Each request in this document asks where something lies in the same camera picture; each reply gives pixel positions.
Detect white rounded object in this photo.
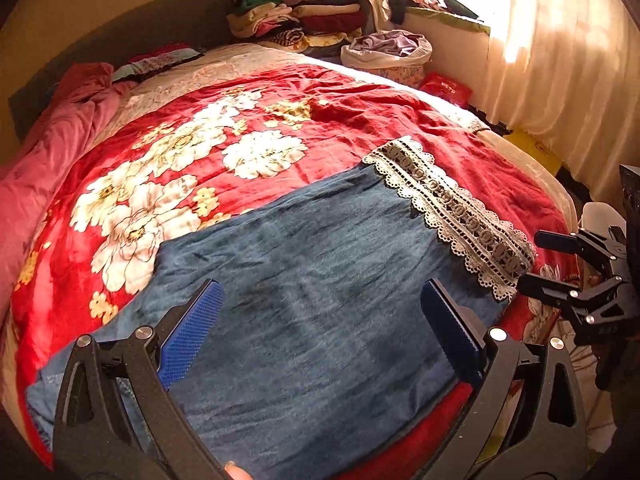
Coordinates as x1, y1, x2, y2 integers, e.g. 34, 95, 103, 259
580, 202, 626, 241

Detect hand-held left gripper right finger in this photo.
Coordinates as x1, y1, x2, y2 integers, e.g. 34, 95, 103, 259
420, 279, 588, 480

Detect green-edged windowsill mat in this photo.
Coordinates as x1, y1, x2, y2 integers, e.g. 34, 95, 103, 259
405, 5, 491, 36

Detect long cream curtain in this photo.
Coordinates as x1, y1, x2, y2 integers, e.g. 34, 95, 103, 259
480, 0, 640, 206

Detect yellow bag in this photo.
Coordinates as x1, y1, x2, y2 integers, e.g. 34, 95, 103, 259
502, 129, 563, 173

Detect pile of folded clothes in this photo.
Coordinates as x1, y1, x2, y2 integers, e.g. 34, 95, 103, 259
227, 0, 373, 58

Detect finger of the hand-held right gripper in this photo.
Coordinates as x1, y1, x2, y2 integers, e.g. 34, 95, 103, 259
534, 227, 628, 273
517, 272, 636, 323

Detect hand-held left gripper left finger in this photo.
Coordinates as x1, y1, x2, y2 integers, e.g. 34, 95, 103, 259
52, 279, 236, 480

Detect dark padded headboard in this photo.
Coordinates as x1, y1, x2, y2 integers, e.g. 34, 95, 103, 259
7, 0, 236, 141

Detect purple clothes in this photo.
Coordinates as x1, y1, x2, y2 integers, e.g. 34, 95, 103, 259
352, 30, 423, 56

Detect red floral blanket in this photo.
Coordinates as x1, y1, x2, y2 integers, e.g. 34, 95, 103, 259
10, 67, 581, 480

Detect pink quilt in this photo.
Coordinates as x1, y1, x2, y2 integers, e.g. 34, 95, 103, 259
0, 62, 138, 311

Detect red packet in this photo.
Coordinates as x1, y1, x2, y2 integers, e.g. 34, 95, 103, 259
419, 72, 473, 108

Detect floral basket with white liner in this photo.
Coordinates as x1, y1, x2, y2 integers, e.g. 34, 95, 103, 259
341, 30, 433, 88

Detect floral pillow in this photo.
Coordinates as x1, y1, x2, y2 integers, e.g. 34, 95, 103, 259
111, 42, 206, 83

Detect blue denim skirt lace hem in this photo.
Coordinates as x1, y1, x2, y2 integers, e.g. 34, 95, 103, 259
25, 135, 537, 480

